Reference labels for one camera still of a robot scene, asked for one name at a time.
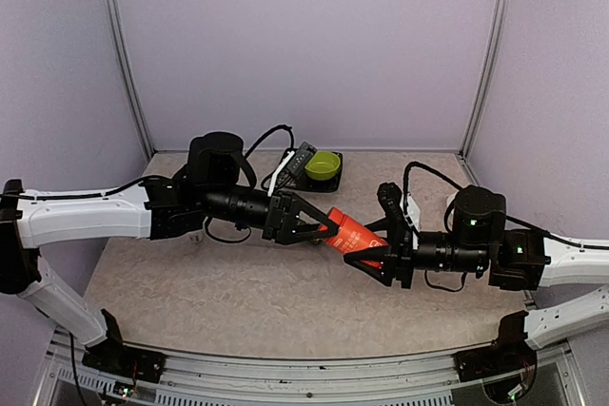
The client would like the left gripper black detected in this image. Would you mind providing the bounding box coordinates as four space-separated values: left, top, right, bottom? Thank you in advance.
201 184 340 246

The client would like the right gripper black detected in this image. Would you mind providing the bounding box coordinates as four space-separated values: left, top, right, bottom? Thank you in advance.
345 216 491 289

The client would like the red pill bottle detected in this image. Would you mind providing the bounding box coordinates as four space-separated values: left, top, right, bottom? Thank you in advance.
324 207 388 259

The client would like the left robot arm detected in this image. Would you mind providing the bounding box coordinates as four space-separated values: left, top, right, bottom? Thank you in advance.
1 131 338 373

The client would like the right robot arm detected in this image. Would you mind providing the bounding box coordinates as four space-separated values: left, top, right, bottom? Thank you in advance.
344 184 608 372

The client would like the lime green bowl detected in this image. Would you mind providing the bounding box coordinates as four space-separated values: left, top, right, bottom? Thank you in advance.
304 150 342 182

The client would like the white bottle lid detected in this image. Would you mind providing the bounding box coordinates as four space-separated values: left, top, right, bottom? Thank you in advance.
446 193 457 215

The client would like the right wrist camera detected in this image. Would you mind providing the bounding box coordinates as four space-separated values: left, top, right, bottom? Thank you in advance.
377 183 419 238

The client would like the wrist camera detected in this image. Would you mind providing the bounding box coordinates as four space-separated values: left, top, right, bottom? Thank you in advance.
377 183 419 238
266 142 317 196

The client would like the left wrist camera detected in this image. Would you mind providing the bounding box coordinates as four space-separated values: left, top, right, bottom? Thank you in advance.
266 142 317 196

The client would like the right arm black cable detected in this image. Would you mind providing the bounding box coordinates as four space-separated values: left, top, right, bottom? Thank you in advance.
403 161 462 198

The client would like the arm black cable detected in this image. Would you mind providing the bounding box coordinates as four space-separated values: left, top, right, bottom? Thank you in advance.
242 124 295 160
403 161 462 198

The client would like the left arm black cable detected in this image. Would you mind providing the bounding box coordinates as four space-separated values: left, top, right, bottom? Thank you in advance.
242 124 295 160

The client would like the aluminium front frame rail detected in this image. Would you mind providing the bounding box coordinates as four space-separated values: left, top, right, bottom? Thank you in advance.
32 329 589 405

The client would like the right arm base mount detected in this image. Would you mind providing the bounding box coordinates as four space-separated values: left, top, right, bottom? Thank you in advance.
453 341 538 382

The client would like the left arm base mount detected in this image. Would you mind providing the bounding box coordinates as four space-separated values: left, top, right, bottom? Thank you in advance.
82 339 167 383

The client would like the left aluminium corner post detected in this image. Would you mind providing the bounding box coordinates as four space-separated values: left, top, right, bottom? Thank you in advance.
105 0 155 162

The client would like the aluminium corner post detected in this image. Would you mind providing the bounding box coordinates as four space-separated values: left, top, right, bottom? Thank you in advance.
459 0 509 163
105 0 155 162

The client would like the right aluminium corner post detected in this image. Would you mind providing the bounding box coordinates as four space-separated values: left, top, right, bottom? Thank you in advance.
459 0 509 163

